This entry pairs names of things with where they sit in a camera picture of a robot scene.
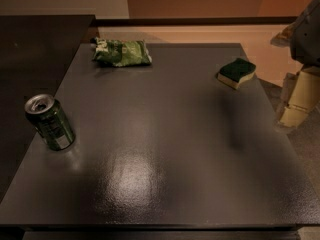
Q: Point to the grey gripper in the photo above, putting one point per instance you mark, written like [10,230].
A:
[307,39]

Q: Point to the green and yellow sponge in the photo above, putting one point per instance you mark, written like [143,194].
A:
[234,74]

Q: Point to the crumpled green snack bag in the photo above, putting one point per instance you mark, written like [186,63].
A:
[119,53]

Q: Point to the green soda can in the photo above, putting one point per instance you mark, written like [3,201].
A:
[46,114]

